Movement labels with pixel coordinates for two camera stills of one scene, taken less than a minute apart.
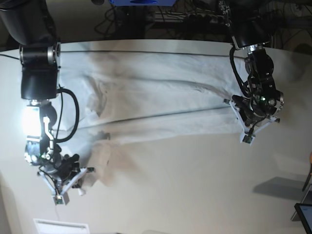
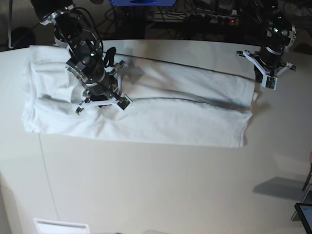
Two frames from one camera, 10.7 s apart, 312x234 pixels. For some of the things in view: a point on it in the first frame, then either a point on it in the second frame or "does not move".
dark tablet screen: [304, 211] does not move
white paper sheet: [47, 226] does not move
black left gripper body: [66, 170] → [102, 91]
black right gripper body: [250, 116] → [259, 74]
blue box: [143, 3] does not move
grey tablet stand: [307, 200] does not move
